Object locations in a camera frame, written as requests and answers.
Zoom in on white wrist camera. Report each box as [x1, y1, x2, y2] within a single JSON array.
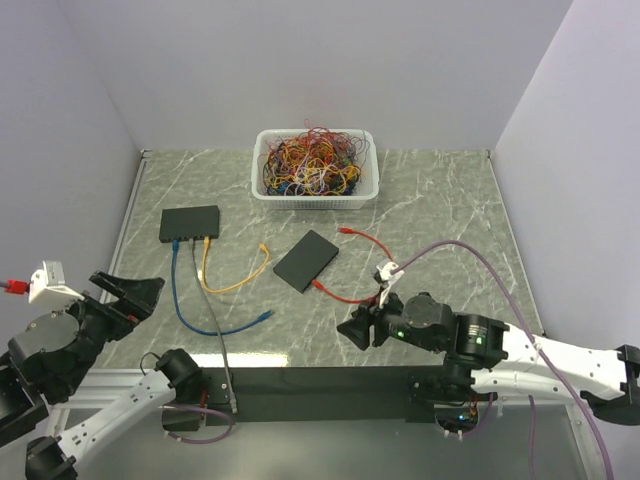
[[1, 260, 82, 311], [374, 261, 404, 308]]

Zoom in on black network switch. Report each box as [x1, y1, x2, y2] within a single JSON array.
[[159, 205, 220, 243], [273, 230, 339, 293]]

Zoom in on white plastic basket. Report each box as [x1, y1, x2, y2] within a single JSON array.
[[251, 127, 380, 210]]

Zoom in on tangled colourful wires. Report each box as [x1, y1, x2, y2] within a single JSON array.
[[259, 118, 374, 199]]

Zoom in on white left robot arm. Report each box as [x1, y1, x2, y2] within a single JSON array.
[[1, 261, 203, 479]]

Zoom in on grey ethernet cable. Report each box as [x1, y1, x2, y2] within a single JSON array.
[[188, 238, 240, 415]]

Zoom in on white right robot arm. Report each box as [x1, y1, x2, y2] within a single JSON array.
[[337, 292, 639, 426]]

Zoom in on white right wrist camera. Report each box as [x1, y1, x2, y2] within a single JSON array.
[[374, 261, 404, 308]]

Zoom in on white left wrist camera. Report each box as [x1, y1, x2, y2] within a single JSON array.
[[1, 260, 82, 311]]

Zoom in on red ethernet cable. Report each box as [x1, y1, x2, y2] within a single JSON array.
[[312, 227, 396, 306]]

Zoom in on blue ethernet cable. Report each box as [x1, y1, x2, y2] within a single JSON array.
[[171, 239, 275, 336]]

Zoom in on orange ethernet cable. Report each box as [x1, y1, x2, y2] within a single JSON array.
[[199, 236, 271, 294]]

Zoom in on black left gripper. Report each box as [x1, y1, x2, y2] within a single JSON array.
[[57, 268, 166, 395]]

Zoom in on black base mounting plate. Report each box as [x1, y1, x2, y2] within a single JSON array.
[[197, 364, 501, 427]]

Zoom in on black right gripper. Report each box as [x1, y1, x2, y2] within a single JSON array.
[[336, 284, 444, 353]]

